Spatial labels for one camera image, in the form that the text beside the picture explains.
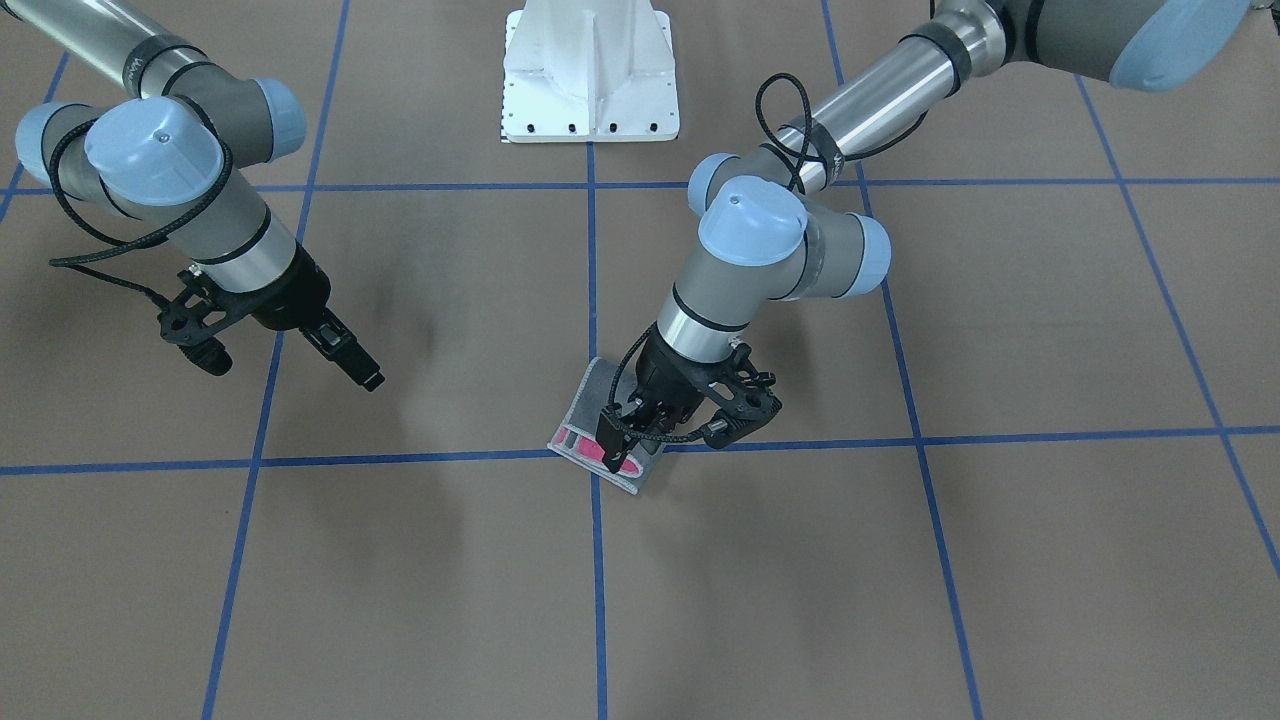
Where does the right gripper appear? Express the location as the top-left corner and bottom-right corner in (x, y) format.
(250, 245), (385, 392)

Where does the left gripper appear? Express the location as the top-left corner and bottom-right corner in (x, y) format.
(596, 331), (724, 475)

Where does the pink and grey towel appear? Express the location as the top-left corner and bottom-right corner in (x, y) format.
(547, 357), (666, 496)

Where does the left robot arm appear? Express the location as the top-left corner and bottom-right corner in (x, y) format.
(549, 1), (1249, 489)

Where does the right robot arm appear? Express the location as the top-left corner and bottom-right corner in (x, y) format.
(3, 1), (384, 389)

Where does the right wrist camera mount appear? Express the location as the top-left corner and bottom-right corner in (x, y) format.
(157, 265), (251, 375)

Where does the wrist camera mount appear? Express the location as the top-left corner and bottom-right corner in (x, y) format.
(698, 342), (782, 450)
(157, 265), (251, 375)

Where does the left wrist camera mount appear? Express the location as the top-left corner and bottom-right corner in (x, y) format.
(698, 342), (782, 450)

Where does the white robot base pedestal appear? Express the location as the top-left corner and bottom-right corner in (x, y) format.
(500, 1), (681, 143)

